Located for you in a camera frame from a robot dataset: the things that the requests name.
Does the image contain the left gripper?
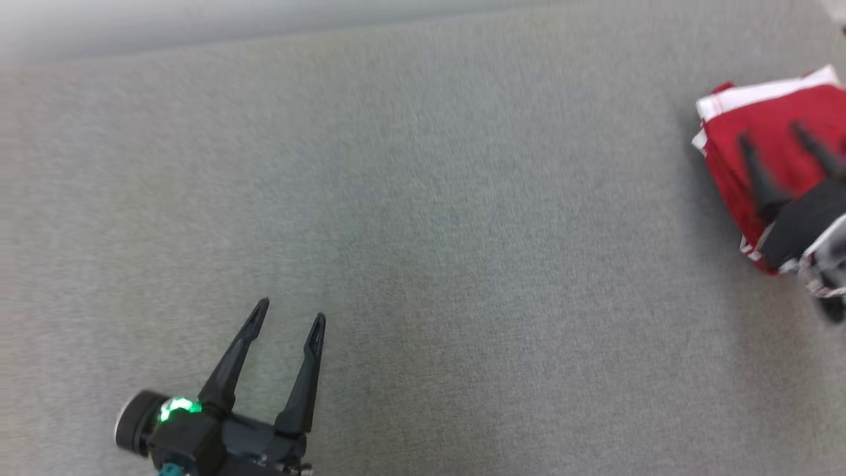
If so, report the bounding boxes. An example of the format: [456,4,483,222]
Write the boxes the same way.
[116,297,327,476]

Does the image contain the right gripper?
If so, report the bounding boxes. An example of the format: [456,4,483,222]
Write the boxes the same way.
[737,121,846,325]

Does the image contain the red shorts with white trim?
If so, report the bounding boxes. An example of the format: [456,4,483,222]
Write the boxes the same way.
[695,65,846,225]

